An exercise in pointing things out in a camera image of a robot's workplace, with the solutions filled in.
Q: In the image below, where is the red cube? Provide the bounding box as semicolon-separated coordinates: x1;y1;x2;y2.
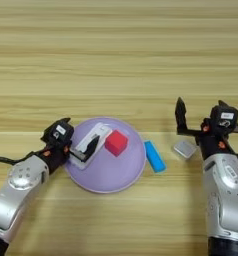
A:
104;129;129;158

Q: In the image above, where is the round purple plate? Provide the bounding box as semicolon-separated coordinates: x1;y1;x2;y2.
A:
63;116;148;194

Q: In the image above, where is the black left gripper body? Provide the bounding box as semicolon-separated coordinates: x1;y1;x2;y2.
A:
40;145;89;174

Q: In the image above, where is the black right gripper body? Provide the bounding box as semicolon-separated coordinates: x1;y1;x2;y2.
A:
176;117;238;161

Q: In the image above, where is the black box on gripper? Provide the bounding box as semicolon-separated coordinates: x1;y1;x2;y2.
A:
40;119;75;149
209;104;238;135

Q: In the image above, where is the white remote-shaped device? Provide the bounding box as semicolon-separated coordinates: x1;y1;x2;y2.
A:
69;122;113;171

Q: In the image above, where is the small silver square block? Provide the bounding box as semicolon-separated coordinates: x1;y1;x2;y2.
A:
172;139;198;160

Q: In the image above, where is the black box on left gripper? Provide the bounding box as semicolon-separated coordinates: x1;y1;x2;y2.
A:
40;119;75;149

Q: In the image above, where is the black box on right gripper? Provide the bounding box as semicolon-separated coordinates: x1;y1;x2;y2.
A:
209;104;238;135

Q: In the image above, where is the blue rectangular block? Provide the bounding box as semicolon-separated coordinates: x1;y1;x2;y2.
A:
143;140;167;174

